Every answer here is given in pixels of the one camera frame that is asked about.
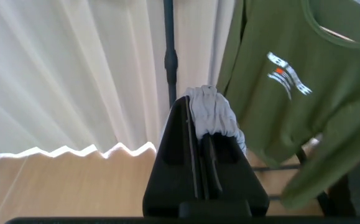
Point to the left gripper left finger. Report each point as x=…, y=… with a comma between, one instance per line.
x=167, y=186

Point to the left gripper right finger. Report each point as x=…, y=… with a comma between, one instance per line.
x=242, y=186

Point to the green long-sleeved shirt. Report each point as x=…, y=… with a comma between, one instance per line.
x=291, y=124

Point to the pale grey shorts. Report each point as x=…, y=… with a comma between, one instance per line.
x=214, y=112

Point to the black clothes rack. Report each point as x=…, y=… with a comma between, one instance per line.
x=170, y=62

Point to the pink clothes hanger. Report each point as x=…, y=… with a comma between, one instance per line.
x=336, y=34

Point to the beige curtain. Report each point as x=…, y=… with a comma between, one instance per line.
x=58, y=77

